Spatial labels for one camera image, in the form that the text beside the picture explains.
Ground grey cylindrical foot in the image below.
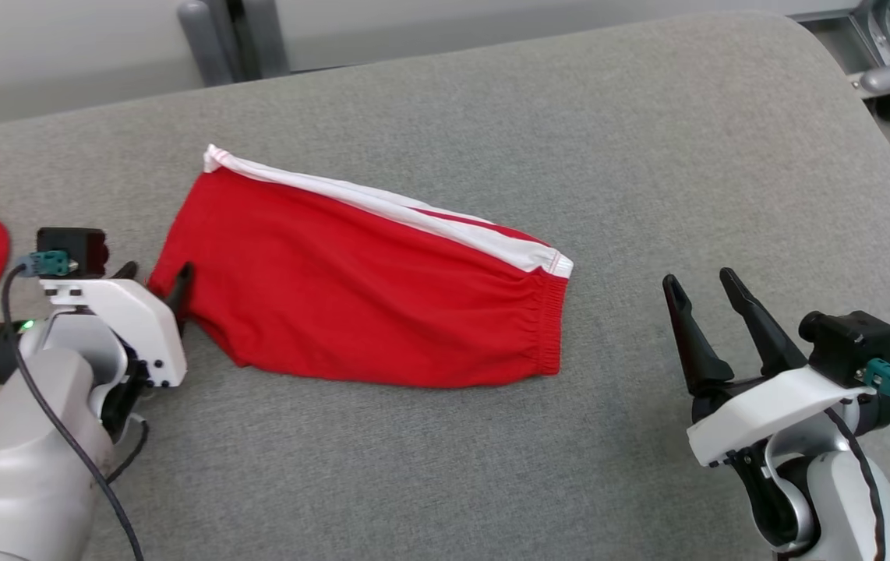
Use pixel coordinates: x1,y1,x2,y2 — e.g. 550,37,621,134
245,0,291,79
177,0,237,87

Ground red shorts with white stripe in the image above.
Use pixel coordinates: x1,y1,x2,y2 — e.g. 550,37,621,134
147,143,575,390

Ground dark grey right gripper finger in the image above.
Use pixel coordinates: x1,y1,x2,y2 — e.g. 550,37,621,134
662,273,735,395
719,266,809,377

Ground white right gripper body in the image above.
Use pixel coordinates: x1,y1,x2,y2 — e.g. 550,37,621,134
687,364,879,469

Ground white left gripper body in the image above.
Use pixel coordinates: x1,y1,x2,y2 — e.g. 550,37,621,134
40,277,188,438

